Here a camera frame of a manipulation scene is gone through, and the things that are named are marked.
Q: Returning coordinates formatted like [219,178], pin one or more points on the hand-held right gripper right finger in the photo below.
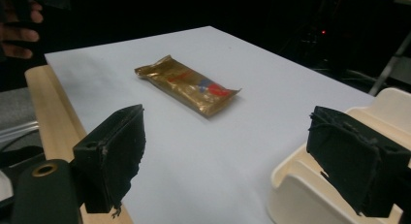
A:
[352,166]

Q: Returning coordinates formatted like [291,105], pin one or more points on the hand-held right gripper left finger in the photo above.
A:
[110,159]

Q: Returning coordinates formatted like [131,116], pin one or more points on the gold snack packet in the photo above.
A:
[187,84]

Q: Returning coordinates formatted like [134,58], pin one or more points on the cream plastic rack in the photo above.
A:
[300,198]

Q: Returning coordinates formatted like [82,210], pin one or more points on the grey metal stand leg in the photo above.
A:
[389,67]

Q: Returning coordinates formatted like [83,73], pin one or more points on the dark equipment with red light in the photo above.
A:
[323,39]

